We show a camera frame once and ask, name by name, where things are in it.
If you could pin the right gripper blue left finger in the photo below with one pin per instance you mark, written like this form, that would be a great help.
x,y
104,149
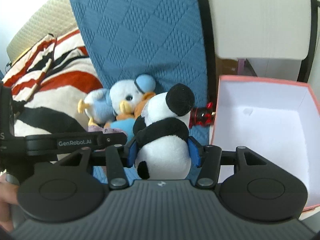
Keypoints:
x,y
132,151

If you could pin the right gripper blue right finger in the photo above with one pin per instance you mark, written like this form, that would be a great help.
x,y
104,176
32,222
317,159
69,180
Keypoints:
x,y
196,152

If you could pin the black white panda plush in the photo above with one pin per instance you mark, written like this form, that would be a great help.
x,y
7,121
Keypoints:
x,y
162,132

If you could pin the red black rooster figurine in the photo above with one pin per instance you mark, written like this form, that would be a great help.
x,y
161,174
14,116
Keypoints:
x,y
202,116

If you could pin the brown bear plush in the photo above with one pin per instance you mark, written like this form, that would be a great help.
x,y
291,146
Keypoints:
x,y
125,121

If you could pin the white blue duck plush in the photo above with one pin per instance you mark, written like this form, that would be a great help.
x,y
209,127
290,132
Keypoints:
x,y
106,104

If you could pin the person's left hand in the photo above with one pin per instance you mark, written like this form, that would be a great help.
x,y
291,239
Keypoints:
x,y
8,197

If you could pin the striped fleece blanket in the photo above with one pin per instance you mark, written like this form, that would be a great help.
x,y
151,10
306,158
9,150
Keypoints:
x,y
53,107

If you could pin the striped pillow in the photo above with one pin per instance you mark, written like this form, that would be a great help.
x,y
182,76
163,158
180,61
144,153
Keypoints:
x,y
26,74

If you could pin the pink cardboard box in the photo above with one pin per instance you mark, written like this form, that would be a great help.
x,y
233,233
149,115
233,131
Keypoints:
x,y
278,119

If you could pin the beige quilted bedspread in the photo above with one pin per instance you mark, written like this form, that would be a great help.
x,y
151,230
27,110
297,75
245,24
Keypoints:
x,y
54,17

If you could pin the black curved frame tube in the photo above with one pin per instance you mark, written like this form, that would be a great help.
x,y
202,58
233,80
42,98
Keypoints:
x,y
310,40

